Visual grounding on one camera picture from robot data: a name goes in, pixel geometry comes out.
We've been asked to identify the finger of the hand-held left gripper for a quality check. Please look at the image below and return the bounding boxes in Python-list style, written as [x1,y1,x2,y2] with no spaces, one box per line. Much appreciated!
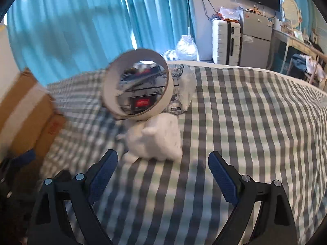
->
[11,149,37,169]

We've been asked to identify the round white framed mirror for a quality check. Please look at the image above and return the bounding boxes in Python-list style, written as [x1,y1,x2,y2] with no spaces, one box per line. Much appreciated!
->
[103,48,171,121]

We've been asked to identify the oval white mirror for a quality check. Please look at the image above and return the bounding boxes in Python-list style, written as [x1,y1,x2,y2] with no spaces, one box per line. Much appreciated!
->
[282,0,302,29]

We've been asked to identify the wooden desk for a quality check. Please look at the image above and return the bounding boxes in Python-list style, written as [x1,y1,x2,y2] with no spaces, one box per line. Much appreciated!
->
[271,28,327,82]

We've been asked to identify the wooden chair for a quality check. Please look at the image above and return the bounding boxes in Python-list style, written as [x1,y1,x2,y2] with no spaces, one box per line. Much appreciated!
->
[304,53,327,86]

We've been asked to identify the white suitcase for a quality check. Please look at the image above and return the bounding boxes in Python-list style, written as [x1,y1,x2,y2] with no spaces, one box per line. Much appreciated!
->
[211,19,242,67]

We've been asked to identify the small grey fridge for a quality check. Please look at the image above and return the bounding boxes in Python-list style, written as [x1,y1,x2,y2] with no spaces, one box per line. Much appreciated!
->
[239,9,274,70]

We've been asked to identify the blue curtain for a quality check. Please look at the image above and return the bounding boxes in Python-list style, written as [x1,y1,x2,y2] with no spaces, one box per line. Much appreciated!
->
[6,0,197,88]

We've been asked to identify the white plastic bag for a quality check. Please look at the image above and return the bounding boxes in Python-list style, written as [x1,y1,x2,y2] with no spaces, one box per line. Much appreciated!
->
[175,34,200,62]

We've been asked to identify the clear printed plastic bag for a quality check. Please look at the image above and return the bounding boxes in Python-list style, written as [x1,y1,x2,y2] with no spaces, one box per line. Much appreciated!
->
[166,63,198,116]

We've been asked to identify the blue clothes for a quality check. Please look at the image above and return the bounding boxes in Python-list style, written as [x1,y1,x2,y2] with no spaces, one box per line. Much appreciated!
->
[291,53,320,75]

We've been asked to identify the brown cardboard box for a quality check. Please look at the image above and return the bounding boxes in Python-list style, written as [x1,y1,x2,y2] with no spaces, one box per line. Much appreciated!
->
[0,67,67,161]

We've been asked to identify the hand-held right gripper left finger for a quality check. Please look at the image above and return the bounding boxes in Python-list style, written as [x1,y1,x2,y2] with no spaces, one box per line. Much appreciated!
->
[27,149,119,245]

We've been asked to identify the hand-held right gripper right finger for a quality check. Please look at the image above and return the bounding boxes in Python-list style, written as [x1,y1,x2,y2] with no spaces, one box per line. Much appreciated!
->
[208,151,298,245]

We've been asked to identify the white plush toy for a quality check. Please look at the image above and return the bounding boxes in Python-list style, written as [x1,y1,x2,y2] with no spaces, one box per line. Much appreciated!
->
[125,113,183,162]

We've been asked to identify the clear bag of small things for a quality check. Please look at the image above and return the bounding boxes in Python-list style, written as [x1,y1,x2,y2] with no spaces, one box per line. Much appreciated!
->
[218,6,242,21]

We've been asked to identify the checked bed sheet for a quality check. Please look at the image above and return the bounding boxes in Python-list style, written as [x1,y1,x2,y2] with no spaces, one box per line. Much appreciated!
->
[38,61,327,245]

